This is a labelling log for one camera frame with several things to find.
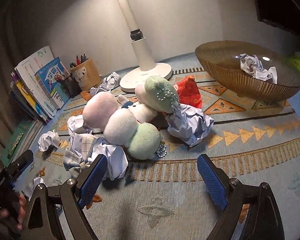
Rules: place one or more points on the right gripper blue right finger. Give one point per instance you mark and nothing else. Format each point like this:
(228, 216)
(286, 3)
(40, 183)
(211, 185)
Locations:
(263, 220)

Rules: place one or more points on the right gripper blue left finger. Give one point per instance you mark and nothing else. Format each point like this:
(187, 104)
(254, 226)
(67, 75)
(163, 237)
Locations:
(41, 220)

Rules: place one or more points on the grid paper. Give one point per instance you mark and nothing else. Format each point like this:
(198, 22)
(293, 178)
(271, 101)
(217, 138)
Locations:
(117, 162)

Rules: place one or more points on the large paper ball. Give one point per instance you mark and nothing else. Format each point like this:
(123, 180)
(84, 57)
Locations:
(189, 124)

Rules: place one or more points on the pink white green plush toy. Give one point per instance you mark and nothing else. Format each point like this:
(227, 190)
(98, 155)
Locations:
(130, 126)

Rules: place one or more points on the red snack packet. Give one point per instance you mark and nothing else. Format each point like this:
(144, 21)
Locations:
(188, 92)

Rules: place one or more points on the person's left hand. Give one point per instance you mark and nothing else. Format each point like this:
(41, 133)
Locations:
(14, 215)

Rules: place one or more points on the small crumpled paper edge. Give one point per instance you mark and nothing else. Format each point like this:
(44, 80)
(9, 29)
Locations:
(32, 185)

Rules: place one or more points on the flat green book stack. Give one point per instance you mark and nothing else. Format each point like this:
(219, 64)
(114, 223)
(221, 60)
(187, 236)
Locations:
(19, 140)

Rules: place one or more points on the small crumpled paper left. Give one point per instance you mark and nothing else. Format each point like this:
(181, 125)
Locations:
(50, 138)

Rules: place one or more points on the yellow purple book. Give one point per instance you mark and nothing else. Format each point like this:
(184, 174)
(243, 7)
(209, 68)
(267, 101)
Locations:
(28, 97)

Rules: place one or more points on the plaid checked cloth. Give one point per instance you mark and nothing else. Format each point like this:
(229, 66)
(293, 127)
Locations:
(78, 154)

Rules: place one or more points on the blue cover workbook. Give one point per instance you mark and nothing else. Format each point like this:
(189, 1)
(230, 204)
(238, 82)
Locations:
(50, 78)

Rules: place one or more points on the white cover workbook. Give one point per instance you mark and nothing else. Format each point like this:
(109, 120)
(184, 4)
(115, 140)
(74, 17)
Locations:
(27, 69)

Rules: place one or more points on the black mesh pen holder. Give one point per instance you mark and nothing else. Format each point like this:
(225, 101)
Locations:
(70, 85)

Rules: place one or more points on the bamboo pen holder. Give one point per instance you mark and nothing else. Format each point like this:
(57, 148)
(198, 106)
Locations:
(86, 75)

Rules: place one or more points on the crumpled paper near lamp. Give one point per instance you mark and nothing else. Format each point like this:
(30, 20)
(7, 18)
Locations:
(108, 83)

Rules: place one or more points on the crumpled paper in bowl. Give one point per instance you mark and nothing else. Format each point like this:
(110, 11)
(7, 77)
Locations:
(252, 66)

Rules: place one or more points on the white desk lamp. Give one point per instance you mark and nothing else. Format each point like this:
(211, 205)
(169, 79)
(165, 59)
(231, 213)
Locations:
(146, 65)

